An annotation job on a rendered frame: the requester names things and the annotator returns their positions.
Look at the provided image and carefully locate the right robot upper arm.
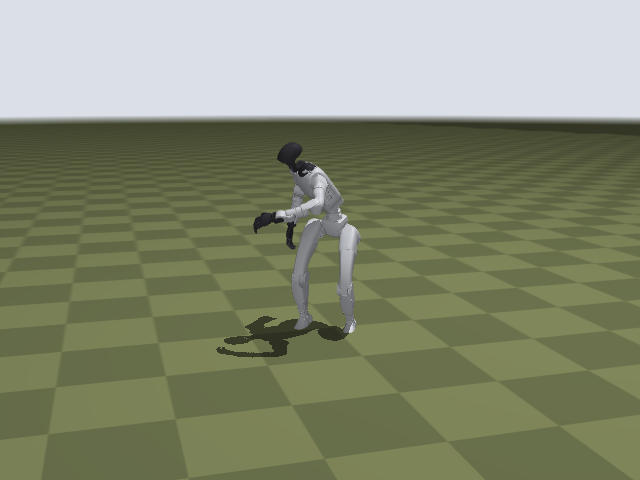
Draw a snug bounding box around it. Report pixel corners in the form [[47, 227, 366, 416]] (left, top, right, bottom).
[[289, 169, 306, 196]]

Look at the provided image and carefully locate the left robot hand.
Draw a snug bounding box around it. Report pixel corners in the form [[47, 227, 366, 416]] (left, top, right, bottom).
[[253, 211, 284, 234]]

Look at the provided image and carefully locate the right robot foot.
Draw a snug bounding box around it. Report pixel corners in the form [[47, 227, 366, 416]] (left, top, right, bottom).
[[294, 313, 313, 330]]

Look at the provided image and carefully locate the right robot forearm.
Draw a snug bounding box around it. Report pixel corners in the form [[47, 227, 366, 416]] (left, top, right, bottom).
[[291, 185, 304, 224]]

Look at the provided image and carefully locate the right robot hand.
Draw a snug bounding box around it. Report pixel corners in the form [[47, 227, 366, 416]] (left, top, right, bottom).
[[286, 220, 296, 249]]

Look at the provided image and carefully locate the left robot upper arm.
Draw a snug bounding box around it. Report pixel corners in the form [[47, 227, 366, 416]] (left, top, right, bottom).
[[309, 174, 328, 215]]

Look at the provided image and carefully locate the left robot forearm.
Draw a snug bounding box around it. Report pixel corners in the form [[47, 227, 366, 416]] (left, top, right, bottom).
[[275, 199, 319, 223]]

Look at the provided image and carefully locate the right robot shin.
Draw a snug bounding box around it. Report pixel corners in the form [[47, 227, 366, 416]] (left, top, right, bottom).
[[291, 273, 309, 318]]

